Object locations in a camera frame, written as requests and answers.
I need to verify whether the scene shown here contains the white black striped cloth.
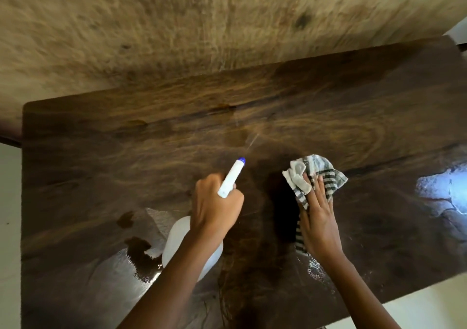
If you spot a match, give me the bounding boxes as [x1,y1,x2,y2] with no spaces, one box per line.
[282,154,349,257]

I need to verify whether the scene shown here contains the person's right forearm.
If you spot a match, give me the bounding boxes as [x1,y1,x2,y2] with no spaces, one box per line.
[310,253,403,329]

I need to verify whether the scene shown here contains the white spray bottle blue nozzle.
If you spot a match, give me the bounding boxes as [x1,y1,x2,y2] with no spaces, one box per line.
[161,157,247,283]

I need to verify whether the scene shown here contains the person's left forearm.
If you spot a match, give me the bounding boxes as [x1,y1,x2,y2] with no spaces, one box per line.
[117,227,225,329]

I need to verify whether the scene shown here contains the person's right hand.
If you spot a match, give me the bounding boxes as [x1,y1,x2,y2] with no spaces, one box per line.
[298,174,346,264]

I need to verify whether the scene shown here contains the person's left hand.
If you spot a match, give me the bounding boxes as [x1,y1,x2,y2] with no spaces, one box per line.
[189,173,245,237]

